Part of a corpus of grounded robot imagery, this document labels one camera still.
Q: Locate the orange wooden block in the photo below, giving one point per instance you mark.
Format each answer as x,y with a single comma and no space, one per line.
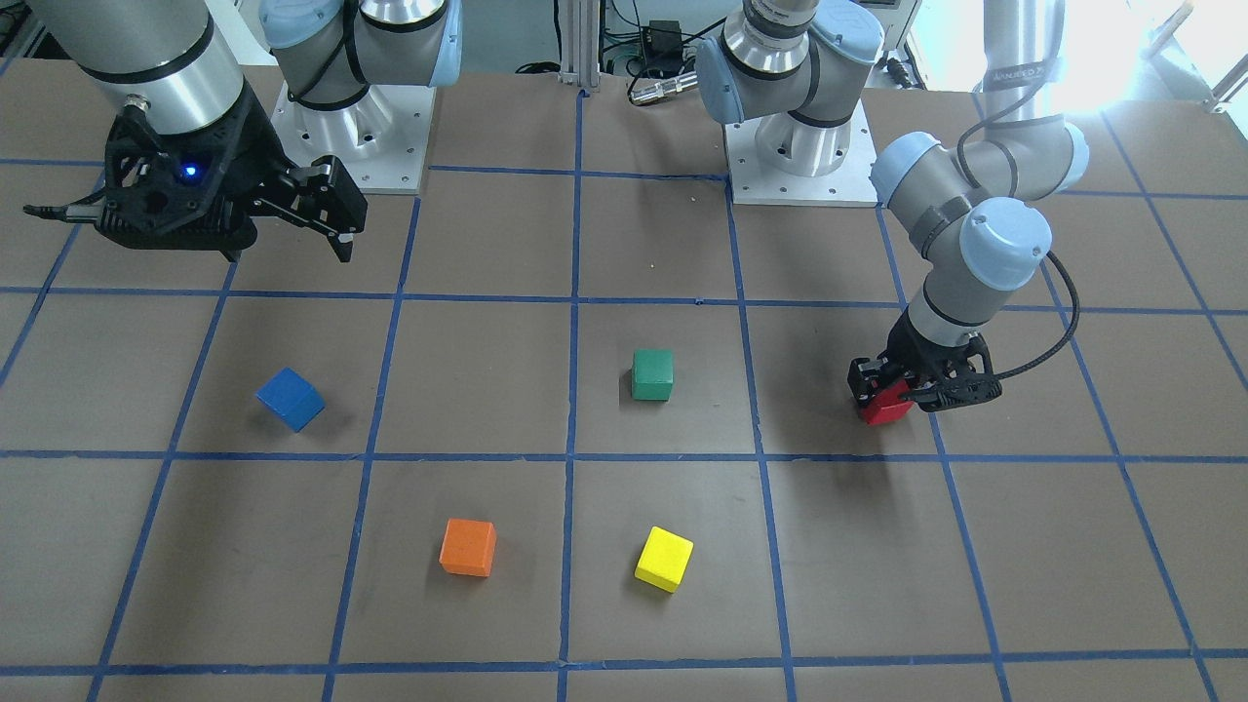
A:
468,547

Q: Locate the red wooden block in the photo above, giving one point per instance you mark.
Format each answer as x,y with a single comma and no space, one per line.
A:
887,405

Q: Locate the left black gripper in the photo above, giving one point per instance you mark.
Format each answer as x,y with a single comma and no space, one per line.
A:
911,345

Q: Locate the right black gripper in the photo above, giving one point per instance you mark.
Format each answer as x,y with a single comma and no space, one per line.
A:
255,146

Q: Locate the aluminium frame post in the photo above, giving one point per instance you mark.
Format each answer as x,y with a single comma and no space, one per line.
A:
580,44

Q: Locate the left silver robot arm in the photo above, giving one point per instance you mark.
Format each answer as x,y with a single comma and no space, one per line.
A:
799,67

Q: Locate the yellow wooden block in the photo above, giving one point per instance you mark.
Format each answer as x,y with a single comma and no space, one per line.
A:
664,559

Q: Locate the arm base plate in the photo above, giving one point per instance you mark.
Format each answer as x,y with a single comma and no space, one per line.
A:
776,161
382,140

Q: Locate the blue wooden block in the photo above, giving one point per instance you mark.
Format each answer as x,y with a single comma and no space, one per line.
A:
291,398

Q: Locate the green wooden block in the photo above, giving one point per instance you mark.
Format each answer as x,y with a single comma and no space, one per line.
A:
652,376

